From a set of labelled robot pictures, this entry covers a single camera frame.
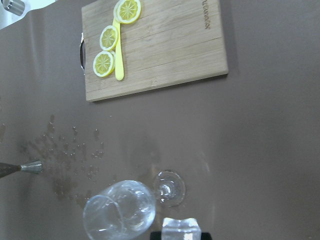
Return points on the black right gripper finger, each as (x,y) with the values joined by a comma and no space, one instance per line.
(157,235)

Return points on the steel jigger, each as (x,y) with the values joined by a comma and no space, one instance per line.
(30,167)

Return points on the clear wine glass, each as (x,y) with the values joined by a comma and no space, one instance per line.
(126,209)

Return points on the yellow plastic knife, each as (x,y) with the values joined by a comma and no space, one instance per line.
(119,66)

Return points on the bamboo cutting board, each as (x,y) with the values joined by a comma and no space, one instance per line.
(173,42)

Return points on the lemon slice middle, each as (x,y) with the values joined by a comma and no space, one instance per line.
(109,38)

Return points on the lemon slice far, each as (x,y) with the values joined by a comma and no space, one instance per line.
(127,11)

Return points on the steel shaker lid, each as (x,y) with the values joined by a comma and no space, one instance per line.
(16,7)

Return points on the lemon slice near handle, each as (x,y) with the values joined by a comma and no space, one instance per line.
(104,63)

